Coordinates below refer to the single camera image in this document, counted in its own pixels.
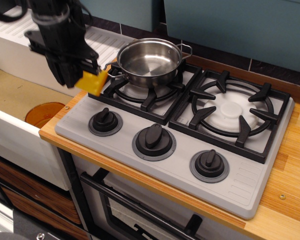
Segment stainless steel pot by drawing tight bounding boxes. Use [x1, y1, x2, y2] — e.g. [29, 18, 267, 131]
[107, 38, 193, 89]

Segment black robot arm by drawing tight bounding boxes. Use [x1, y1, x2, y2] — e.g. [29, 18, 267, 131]
[24, 0, 101, 88]

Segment white toy sink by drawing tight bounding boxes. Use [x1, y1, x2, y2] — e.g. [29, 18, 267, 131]
[0, 5, 135, 192]

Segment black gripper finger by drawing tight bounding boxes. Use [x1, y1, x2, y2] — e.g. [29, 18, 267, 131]
[62, 62, 83, 89]
[45, 53, 66, 86]

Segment black stove knob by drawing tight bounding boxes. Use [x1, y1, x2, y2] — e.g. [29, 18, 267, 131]
[88, 107, 123, 137]
[189, 149, 230, 184]
[132, 123, 177, 162]

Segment grey toy stove top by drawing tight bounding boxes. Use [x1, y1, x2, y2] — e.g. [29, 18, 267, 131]
[54, 59, 295, 220]

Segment yellow toy cheese wedge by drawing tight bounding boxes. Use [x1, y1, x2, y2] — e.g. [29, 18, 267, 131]
[74, 70, 108, 97]

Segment black left burner grate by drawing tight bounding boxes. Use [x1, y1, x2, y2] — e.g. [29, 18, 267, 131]
[88, 60, 203, 125]

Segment black middle stove knob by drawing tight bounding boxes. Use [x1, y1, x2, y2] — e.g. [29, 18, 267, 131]
[132, 123, 177, 162]

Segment oven door with black handle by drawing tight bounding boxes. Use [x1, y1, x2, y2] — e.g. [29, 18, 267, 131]
[80, 168, 243, 240]

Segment black left stove knob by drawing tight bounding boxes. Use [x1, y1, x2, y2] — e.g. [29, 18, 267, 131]
[88, 107, 123, 137]

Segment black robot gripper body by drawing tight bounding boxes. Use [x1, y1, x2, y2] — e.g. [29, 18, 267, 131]
[24, 14, 101, 75]

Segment black right stove knob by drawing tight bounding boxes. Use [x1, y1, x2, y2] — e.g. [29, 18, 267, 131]
[189, 149, 230, 184]

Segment black burner grate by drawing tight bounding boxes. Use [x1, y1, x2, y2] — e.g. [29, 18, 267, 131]
[88, 60, 203, 125]
[169, 70, 295, 164]

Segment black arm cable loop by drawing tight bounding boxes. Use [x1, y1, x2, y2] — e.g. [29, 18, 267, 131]
[0, 0, 31, 23]

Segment black right burner grate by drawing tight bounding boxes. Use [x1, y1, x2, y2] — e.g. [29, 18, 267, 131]
[169, 70, 295, 164]

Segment wooden drawer fronts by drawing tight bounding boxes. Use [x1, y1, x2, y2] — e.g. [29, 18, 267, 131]
[0, 157, 89, 240]

